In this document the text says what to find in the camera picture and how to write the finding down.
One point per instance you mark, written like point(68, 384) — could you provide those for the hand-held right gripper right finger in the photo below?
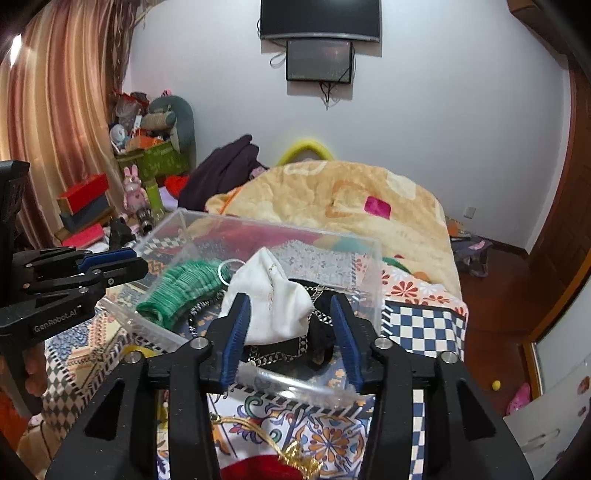
point(347, 344)

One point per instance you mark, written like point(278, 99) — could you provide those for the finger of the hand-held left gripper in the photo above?
point(111, 256)
point(124, 272)

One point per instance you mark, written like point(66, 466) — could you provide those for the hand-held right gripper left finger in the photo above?
point(232, 344)

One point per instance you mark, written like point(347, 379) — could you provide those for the white cloth pouch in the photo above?
point(272, 295)

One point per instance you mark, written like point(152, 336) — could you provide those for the clear plastic box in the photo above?
point(295, 244)

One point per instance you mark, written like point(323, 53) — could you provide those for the person's left hand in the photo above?
point(36, 371)

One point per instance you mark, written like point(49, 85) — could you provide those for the black gadget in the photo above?
point(120, 233)

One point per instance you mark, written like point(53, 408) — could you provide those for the pink flat box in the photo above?
point(83, 236)

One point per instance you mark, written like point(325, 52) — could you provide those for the grey flat box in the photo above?
point(87, 217)

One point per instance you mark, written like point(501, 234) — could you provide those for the black binoculars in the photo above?
point(146, 219)

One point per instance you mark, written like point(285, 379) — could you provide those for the pink bunny toy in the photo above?
point(134, 191)

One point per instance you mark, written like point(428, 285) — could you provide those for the red gift box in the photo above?
point(85, 191)

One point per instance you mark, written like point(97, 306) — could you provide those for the patterned bed sheet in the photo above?
point(415, 327)

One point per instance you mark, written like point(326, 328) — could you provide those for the green bottle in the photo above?
point(154, 201)

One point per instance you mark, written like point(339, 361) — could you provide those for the yellow plastic item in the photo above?
point(143, 351)

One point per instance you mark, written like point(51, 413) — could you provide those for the red knitted item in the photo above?
point(178, 184)

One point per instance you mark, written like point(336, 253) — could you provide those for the green storage box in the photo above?
point(159, 161)

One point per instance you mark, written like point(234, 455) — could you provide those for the small white blue doll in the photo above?
point(119, 136)

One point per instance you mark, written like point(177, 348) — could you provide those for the red pouch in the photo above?
point(258, 468)

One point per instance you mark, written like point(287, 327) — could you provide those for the dark purple garment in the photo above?
point(221, 170)

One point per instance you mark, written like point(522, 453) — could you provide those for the orange fleece blanket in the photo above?
point(332, 198)

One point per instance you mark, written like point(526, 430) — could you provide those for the grey green plush toy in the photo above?
point(180, 120)

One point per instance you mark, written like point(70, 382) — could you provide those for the small yellow ball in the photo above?
point(496, 385)

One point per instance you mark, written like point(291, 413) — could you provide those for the small purple stool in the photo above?
point(473, 251)

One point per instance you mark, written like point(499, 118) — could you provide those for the striped pink curtain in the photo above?
point(60, 106)

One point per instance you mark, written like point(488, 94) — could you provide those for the pink slipper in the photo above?
point(519, 399)

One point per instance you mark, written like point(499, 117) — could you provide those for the yellow green hoop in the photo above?
point(304, 146)

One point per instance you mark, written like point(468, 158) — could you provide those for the white cabinet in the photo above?
point(558, 387)

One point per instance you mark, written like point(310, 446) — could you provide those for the brown wooden door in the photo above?
point(570, 207)

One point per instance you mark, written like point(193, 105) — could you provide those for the white wall socket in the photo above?
point(469, 212)

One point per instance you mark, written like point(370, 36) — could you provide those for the small black wall monitor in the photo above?
point(319, 60)

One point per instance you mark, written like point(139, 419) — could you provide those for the black wall television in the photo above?
point(321, 18)

